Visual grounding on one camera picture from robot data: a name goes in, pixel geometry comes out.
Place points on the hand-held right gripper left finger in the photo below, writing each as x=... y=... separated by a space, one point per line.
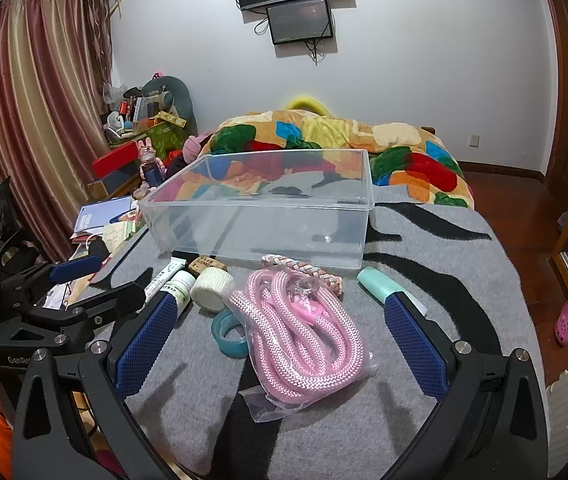
x=144 y=347

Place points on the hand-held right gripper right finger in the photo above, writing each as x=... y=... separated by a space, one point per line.
x=414 y=350

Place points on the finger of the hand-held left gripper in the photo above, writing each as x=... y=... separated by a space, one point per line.
x=114 y=300
x=76 y=266

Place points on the blue white booklet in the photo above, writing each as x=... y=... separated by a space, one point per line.
x=101 y=212

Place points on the white ointment tube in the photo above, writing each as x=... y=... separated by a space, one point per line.
x=169 y=272

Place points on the white bottle green label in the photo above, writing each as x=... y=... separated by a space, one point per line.
x=179 y=292

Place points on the mint green tube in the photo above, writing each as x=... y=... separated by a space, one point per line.
x=376 y=282

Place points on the white bandage roll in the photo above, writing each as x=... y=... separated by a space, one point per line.
x=209 y=287

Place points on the brown cork stopper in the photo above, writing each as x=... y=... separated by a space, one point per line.
x=206 y=263

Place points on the red box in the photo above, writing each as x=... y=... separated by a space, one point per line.
x=114 y=160

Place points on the pink bunny toy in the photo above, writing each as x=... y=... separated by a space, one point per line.
x=149 y=157

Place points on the striped red beige curtain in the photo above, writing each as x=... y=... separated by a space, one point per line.
x=24 y=110

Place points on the pink white braided band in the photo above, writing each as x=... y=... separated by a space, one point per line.
x=291 y=262

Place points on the pink clog shoe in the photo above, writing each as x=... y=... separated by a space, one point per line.
x=565 y=322

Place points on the green patterned box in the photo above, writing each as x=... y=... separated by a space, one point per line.
x=164 y=137

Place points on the pink hat doll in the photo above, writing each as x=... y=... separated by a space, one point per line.
x=192 y=147

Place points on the clear plastic storage box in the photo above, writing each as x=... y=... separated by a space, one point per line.
x=264 y=220

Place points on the grey plush neck pillow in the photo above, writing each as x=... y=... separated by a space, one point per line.
x=176 y=92

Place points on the colourful patchwork blanket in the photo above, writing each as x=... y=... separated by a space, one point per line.
x=344 y=132

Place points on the yellow cushion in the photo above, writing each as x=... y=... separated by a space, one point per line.
x=308 y=102

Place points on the white wall socket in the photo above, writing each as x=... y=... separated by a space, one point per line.
x=474 y=141

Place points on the small black wall monitor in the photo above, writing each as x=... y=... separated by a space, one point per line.
x=299 y=20

